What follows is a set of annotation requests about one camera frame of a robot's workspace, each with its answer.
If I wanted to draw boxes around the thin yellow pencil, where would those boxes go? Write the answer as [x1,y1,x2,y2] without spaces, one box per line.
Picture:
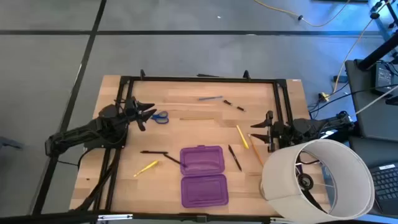
[179,116,215,121]

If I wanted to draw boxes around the silver aluminium bracket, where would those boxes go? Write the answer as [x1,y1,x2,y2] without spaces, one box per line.
[97,213,134,222]

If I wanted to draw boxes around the black power supply box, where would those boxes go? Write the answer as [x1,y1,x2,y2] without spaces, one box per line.
[374,63,396,94]

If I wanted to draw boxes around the grey side desk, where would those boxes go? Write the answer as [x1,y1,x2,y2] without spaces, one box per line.
[344,58,398,142]

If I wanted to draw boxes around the yellow pen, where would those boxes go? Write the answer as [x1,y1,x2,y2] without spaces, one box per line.
[133,160,159,178]

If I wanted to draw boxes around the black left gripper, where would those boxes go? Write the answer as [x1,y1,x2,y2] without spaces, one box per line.
[124,96,158,132]

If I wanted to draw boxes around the orange pencil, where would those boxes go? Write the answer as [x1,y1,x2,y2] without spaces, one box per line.
[248,133,264,167]

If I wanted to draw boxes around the white cable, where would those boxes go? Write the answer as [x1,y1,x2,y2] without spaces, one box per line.
[354,92,398,116]

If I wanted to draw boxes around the dark laptop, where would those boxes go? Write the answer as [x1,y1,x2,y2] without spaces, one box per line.
[368,163,398,215]

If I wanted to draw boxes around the short black and brown pen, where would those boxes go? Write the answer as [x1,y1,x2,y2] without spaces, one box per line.
[223,99,246,112]

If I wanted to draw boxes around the pale yellow cable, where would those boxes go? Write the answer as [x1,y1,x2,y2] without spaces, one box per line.
[333,0,392,94]

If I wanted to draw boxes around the white lamp shade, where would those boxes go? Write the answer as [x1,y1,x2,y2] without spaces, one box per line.
[260,139,376,224]

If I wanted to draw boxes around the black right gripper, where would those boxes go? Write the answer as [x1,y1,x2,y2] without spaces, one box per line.
[250,110,290,153]

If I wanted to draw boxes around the yellow highlighter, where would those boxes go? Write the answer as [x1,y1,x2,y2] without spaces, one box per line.
[235,124,250,150]

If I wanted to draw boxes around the purple plastic supply box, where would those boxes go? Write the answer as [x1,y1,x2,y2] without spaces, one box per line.
[179,144,230,208]

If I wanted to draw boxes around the thick black pole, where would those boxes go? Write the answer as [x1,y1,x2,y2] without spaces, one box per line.
[356,37,398,71]

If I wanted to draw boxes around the blue-handled scissors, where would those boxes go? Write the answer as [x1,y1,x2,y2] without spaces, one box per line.
[150,111,170,125]

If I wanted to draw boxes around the black floor cables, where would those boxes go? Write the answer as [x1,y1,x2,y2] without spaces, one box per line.
[309,82,398,113]

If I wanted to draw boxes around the black tripod stand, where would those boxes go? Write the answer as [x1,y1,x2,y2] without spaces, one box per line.
[369,0,398,30]

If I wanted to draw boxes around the yellow floor cable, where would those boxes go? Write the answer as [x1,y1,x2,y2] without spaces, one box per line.
[253,0,352,28]

